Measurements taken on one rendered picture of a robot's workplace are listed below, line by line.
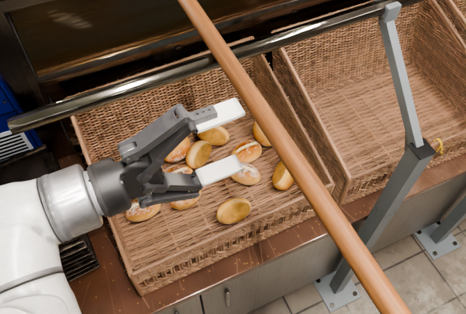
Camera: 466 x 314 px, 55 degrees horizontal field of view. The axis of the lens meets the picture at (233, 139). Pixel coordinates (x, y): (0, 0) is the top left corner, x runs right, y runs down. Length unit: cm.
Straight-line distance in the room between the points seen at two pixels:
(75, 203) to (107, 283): 67
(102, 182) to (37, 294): 15
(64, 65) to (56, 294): 69
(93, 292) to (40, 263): 66
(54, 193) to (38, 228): 4
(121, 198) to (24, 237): 12
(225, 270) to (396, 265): 91
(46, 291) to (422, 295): 156
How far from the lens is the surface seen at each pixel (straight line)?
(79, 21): 113
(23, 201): 59
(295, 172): 61
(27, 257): 58
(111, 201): 59
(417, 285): 193
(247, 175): 126
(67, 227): 59
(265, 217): 111
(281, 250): 123
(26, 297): 57
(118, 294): 122
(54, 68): 116
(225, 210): 119
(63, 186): 58
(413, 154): 100
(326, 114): 148
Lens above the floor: 172
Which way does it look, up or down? 55 degrees down
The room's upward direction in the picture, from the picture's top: straight up
